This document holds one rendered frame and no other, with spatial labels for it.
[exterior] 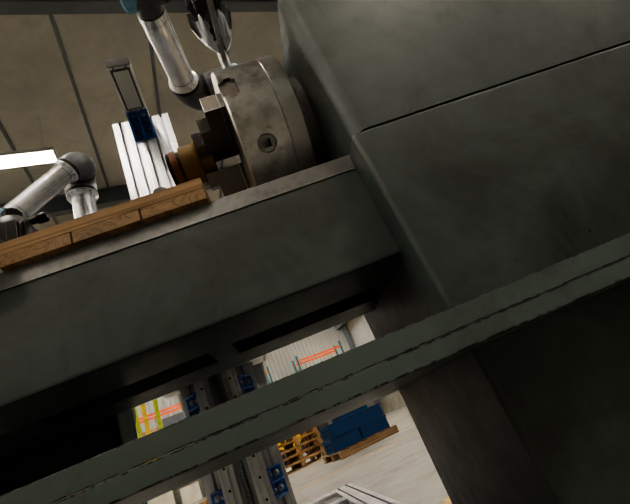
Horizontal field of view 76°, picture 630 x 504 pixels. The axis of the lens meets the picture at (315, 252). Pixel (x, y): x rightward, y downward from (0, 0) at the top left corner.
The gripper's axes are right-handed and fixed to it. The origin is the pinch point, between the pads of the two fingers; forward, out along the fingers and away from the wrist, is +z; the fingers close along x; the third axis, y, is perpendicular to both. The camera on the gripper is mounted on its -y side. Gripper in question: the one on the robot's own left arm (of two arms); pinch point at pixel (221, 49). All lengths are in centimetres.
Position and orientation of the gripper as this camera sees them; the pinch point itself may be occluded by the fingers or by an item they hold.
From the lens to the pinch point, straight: 100.7
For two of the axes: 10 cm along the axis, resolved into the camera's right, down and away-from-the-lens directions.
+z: 3.7, 9.1, -2.0
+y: 0.6, -2.4, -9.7
